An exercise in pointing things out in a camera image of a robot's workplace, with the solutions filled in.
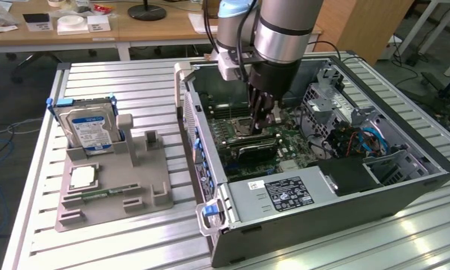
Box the black chair base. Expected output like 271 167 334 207
7 52 63 84

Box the grey open PC case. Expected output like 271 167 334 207
174 55 450 268

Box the grey parts rack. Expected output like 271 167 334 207
55 112 176 234

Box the hard disk with blue carrier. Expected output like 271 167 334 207
46 94 120 157

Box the light wooden desk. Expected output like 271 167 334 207
119 0 324 48
0 0 120 54

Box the black and white box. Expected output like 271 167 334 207
22 13 55 33

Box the green motherboard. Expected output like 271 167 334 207
206 97 322 183

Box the black plastic shroud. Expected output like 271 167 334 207
318 156 387 197

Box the green RAM stick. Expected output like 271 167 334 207
228 137 282 149
79 184 140 200

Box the white labelled box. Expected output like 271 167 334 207
87 15 114 33

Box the green GPU with black fan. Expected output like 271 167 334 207
236 143 280 164

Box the clear plastic bag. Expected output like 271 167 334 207
0 0 20 26

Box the black round lamp base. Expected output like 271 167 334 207
127 0 168 22

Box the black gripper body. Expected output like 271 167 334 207
248 60 304 99

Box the black RAM slot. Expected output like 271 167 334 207
214 111 252 119
211 102 252 110
212 105 252 113
212 108 252 116

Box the white paper stack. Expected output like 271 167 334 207
188 12 219 35

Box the black table cable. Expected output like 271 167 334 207
306 41 366 62

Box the flat white box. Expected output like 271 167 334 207
56 22 91 37

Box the silver metal disk bay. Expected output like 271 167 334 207
299 67 380 136

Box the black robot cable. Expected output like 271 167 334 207
204 0 259 83

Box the silver chipset heat sink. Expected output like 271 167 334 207
279 160 303 172

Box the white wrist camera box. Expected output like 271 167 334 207
216 49 254 82

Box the silver CPU socket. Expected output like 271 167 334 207
228 116 258 140

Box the blue wire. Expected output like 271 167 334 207
360 126 391 157

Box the silver drive bracket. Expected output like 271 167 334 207
363 148 424 186

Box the grey floor cable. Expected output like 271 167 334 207
0 117 44 134

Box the blue floor cable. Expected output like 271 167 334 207
0 132 15 243

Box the black floor stand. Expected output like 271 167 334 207
420 50 450 113

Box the orange wire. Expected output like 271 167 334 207
346 131 363 157

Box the silver CPU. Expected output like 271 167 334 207
70 167 99 190

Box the white desk frame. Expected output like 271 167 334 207
393 0 450 77

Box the wooden cabinet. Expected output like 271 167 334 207
295 0 417 66

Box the grey power supply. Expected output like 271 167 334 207
224 165 342 223

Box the red packet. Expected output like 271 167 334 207
91 2 114 15

